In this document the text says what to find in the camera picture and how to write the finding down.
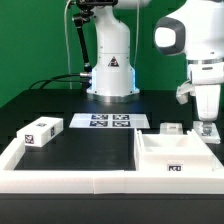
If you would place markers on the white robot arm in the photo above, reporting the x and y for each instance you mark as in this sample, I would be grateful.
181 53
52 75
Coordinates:
195 30

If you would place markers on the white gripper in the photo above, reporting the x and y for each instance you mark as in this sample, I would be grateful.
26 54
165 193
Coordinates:
207 100

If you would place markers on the white cabinet body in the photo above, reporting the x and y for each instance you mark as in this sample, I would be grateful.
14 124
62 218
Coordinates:
171 153

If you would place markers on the white marker sheet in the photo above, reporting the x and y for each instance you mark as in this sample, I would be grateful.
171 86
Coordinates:
99 120

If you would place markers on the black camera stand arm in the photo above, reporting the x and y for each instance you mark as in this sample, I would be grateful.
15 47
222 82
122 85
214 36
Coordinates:
84 16

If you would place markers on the white U-shaped fence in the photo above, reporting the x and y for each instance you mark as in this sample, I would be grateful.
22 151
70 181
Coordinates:
104 182

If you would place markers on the white cabinet door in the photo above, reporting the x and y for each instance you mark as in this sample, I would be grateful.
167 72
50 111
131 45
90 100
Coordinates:
171 128
207 131

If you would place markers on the white cabinet top block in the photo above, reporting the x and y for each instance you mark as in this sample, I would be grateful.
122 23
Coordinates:
41 131

